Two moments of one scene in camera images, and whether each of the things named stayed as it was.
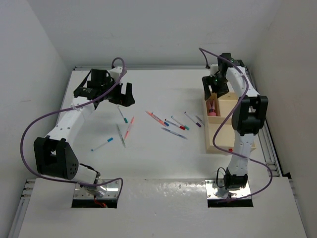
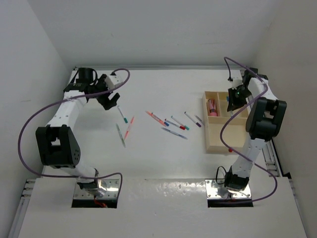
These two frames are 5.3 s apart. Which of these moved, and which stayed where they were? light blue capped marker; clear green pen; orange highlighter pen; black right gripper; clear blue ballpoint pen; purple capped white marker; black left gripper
Moved: black right gripper; black left gripper; light blue capped marker
Stayed: purple capped white marker; clear green pen; orange highlighter pen; clear blue ballpoint pen
